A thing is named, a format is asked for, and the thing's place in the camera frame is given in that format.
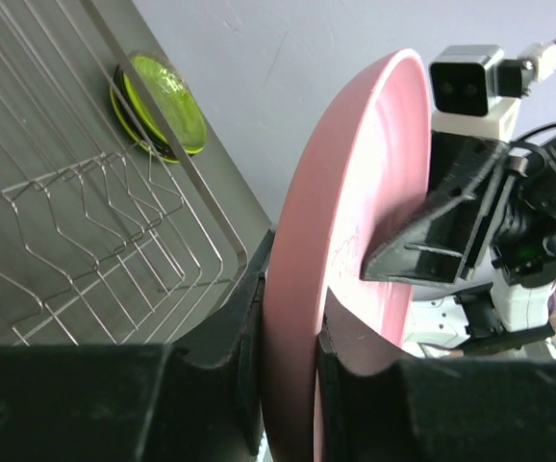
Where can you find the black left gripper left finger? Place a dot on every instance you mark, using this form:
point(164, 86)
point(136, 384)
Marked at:
point(195, 399)

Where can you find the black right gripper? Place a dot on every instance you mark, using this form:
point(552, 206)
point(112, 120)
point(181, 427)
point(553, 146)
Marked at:
point(483, 195)

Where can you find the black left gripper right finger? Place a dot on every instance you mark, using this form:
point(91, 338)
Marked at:
point(378, 403)

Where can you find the pink plastic plate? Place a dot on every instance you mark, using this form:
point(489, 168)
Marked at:
point(363, 171)

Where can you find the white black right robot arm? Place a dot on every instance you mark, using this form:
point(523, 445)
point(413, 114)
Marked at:
point(483, 320)

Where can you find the dark plate under green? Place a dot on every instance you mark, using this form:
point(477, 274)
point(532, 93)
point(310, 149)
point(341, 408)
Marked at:
point(130, 120)

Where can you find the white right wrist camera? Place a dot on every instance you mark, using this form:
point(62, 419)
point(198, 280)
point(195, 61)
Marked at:
point(467, 101)

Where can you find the metal wire dish rack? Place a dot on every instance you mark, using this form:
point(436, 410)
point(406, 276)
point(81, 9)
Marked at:
point(101, 240)

